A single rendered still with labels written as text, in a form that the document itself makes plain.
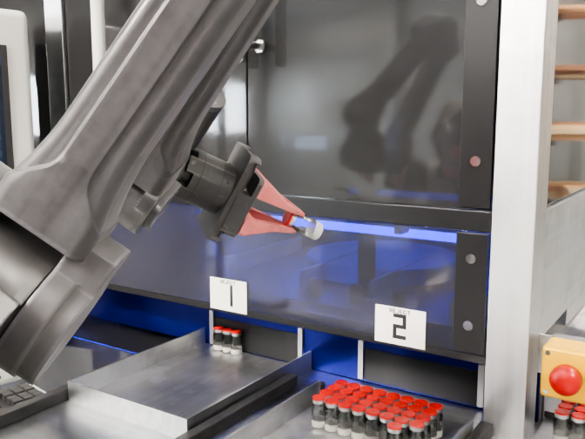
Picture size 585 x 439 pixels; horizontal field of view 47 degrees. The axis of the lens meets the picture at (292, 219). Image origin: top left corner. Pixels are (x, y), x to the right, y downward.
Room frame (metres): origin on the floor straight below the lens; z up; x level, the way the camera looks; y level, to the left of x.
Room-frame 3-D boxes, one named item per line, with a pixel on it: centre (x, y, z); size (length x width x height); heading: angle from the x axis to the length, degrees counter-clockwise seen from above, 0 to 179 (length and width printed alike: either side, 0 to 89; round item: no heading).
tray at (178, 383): (1.12, 0.17, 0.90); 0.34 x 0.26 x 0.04; 147
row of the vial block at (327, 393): (0.93, -0.12, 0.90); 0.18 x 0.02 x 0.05; 56
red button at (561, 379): (0.86, -0.37, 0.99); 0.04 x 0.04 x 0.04; 57
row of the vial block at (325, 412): (0.91, -0.11, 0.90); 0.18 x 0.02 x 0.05; 56
